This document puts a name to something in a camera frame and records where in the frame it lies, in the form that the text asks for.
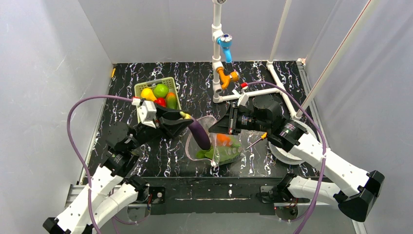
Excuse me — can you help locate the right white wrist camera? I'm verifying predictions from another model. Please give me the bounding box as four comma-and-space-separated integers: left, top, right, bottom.
232, 82, 249, 106

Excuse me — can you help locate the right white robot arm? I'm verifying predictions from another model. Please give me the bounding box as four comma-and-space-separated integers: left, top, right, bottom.
209, 95, 385, 222

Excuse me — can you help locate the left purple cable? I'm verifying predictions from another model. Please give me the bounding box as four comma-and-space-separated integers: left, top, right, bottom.
67, 95, 143, 234

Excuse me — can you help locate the orange toy fruit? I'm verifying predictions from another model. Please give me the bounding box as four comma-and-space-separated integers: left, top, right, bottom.
216, 134, 233, 147

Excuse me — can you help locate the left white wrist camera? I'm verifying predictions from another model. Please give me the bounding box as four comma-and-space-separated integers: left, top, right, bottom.
132, 97, 157, 128

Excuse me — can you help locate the yellow handled screwdriver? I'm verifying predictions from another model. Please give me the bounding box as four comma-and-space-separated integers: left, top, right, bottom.
245, 133, 267, 151

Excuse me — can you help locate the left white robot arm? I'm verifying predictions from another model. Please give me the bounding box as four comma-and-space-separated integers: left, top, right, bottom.
43, 103, 193, 234

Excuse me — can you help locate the white pvc pipe frame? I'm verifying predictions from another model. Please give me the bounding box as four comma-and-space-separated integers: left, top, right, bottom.
211, 0, 381, 119

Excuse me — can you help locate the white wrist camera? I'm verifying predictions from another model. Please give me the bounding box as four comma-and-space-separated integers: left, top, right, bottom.
132, 97, 157, 128
232, 82, 249, 106

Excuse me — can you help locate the orange faucet valve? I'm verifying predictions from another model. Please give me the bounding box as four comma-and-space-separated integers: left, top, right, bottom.
216, 67, 240, 90

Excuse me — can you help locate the clear zip top bag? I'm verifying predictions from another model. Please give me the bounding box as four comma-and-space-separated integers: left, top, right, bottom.
185, 116, 245, 167

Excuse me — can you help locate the green lime toy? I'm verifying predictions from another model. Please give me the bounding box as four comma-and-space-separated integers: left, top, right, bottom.
153, 83, 169, 98

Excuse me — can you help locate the green plastic basket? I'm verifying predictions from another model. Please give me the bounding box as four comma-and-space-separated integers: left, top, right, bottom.
134, 77, 181, 111

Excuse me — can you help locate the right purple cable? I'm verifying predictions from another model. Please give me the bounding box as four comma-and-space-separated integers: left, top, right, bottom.
242, 80, 327, 234

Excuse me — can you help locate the purple cable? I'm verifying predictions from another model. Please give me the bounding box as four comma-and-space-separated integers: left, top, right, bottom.
67, 95, 143, 234
242, 80, 327, 234

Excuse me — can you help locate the white round perforated plate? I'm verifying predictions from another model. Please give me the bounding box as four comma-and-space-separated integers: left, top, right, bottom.
268, 119, 318, 165

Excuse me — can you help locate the orange green mango toy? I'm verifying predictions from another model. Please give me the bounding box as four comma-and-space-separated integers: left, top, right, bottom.
165, 92, 178, 110

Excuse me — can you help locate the purple eggplant toy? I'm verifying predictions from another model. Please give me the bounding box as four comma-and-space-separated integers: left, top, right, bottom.
180, 111, 211, 151

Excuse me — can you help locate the blue faucet valve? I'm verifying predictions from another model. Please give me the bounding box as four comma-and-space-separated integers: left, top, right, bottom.
216, 34, 232, 63

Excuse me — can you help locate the yellow pear toy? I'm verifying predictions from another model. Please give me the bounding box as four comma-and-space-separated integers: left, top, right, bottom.
140, 88, 157, 101

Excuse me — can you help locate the red pepper toy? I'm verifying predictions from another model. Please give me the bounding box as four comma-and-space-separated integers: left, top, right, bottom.
154, 97, 167, 108

